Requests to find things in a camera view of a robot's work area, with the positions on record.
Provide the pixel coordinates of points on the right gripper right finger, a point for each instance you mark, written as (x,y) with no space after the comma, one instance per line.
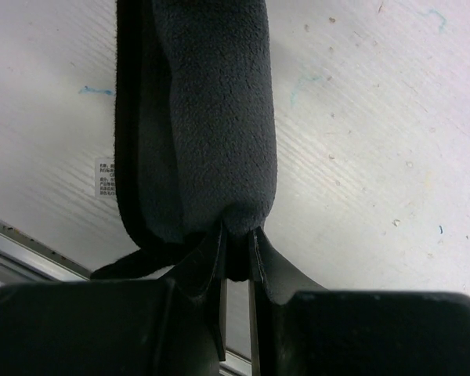
(300,328)

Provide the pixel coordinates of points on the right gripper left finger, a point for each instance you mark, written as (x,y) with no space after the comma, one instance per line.
(105,327)

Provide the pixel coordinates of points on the purple and black towel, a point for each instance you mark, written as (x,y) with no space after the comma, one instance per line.
(194,136)

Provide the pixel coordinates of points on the white towel label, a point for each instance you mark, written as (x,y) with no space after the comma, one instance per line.
(104,183)

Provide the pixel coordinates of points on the aluminium mounting rail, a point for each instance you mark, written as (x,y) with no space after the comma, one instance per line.
(23,258)

